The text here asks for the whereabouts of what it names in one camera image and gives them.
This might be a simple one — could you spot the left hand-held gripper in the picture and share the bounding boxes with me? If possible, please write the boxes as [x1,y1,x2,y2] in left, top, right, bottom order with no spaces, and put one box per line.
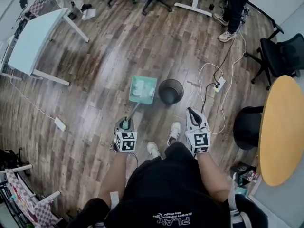
[113,117,138,153]

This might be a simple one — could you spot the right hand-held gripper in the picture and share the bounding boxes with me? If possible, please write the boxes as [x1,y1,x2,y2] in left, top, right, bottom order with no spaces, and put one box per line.
[185,107,211,154]

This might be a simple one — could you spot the mint green dustpan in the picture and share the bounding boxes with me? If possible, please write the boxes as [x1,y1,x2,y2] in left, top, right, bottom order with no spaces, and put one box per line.
[121,75,158,130]

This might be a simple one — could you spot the white paper pieces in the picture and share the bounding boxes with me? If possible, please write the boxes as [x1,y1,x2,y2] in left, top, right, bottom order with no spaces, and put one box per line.
[132,79,156,97]

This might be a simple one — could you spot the black mesh waste bin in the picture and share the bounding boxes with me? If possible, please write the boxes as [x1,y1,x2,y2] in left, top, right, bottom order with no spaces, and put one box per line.
[158,78,184,105]

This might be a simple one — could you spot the person's right forearm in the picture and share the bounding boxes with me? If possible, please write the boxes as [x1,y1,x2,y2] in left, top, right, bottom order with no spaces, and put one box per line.
[196,152,232,203]

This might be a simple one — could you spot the person's left forearm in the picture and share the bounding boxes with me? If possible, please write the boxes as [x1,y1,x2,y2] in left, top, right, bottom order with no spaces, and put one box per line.
[98,151,133,206]

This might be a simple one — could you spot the person's right white shoe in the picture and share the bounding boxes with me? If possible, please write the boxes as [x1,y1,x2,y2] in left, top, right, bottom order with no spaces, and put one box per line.
[167,121,182,147]

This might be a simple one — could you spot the person's white shoe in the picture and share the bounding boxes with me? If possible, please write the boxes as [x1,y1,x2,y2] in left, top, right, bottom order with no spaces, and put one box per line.
[146,142,162,159]
[167,121,182,147]

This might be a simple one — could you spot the person's left white shoe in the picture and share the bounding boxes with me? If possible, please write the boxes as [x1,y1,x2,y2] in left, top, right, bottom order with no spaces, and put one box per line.
[146,142,162,159]

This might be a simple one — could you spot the black stool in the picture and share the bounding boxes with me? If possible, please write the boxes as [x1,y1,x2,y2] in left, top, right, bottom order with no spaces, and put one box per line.
[233,105,264,151]

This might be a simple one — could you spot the person's black t-shirt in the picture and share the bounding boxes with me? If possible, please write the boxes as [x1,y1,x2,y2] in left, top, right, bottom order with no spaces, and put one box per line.
[76,141,269,228]

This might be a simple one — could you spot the black box with packets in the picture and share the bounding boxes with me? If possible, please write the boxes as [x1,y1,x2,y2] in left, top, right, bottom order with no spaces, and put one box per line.
[230,162,258,184]

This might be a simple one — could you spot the round wooden table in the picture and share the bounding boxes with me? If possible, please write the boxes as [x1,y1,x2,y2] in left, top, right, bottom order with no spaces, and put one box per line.
[258,75,304,187]

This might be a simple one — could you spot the small white box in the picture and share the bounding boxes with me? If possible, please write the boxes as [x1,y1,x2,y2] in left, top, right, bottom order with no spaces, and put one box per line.
[82,8,97,21]

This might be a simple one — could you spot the white standing desk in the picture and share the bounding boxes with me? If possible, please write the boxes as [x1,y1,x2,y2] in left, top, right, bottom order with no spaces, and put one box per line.
[174,0,213,18]

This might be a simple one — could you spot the black equipment stand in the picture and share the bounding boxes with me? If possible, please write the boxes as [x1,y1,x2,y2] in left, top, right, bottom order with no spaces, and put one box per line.
[0,148,33,175]

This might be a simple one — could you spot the light blue table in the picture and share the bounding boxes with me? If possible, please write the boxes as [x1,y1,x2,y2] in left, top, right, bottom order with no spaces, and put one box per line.
[8,8,90,86]

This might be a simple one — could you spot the checkered tablecloth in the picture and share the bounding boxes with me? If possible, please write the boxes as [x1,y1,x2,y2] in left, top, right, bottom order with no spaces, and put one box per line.
[0,167,60,228]
[22,0,52,21]

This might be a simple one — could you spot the small white desk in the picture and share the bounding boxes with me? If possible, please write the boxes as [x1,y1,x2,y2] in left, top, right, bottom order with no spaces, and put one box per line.
[0,36,23,80]

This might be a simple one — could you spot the grey harness strap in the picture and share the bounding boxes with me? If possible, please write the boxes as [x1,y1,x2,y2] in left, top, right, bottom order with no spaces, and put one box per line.
[228,172,252,228]
[109,191,119,209]

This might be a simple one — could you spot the long black cable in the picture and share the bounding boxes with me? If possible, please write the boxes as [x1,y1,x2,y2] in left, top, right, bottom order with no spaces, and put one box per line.
[201,20,243,114]

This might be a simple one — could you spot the white power strip with cables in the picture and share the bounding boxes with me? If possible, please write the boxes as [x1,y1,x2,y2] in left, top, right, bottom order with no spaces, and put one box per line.
[198,28,247,135]

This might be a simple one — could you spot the thin white cable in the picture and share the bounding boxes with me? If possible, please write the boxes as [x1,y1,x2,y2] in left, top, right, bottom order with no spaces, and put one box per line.
[9,78,57,122]

